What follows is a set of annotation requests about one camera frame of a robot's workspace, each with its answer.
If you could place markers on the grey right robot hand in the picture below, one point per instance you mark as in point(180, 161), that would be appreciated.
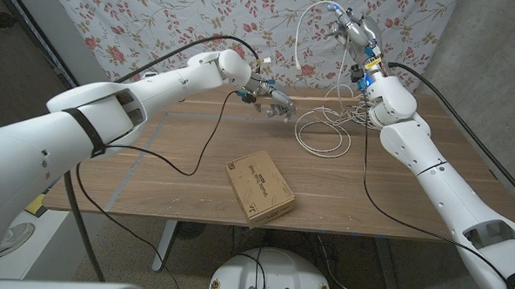
point(362, 38)

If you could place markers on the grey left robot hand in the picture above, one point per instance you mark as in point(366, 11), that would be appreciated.
point(272, 101)

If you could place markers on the brown cardboard box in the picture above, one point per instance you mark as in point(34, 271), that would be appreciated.
point(260, 188)

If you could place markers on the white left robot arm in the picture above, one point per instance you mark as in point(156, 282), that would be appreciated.
point(111, 103)

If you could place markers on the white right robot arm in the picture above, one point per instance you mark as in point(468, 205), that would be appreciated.
point(434, 178)

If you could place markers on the floral backdrop cloth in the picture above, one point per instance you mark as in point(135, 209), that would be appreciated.
point(267, 14)

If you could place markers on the dark round floor fan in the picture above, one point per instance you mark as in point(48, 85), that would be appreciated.
point(190, 231)

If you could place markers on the white robot torso base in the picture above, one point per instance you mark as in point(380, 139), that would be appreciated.
point(273, 271)

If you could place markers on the white table leg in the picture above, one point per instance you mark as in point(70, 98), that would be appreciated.
point(164, 245)
point(387, 268)

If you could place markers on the yellow black foot pedal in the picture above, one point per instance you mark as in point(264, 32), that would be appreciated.
point(35, 204)

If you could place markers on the grey sneaker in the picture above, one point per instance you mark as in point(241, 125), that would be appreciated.
point(16, 238)

